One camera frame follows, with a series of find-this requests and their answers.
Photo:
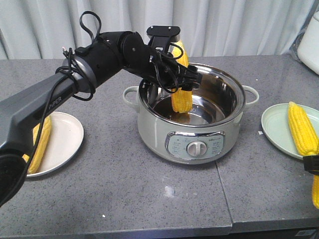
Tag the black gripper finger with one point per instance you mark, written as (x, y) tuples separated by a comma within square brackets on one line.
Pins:
[(311, 164)]

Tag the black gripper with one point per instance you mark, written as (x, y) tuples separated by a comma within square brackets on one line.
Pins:
[(159, 68)]

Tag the corn cob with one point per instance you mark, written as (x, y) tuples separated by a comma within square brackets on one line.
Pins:
[(44, 139), (302, 131), (181, 101), (315, 191)]

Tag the light green plate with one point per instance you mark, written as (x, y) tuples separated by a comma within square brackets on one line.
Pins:
[(276, 128)]

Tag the cream white plate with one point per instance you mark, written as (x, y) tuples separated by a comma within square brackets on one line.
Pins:
[(65, 139)]

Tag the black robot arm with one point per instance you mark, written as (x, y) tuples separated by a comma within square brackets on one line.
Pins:
[(87, 68)]

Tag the pale green electric pot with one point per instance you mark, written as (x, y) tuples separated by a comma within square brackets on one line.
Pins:
[(202, 135)]

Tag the white rice cooker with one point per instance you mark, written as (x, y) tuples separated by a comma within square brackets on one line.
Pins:
[(308, 50)]

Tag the grey curtain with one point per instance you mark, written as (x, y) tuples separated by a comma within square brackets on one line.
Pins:
[(38, 29)]

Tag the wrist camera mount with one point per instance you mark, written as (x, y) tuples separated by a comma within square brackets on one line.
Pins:
[(162, 36)]

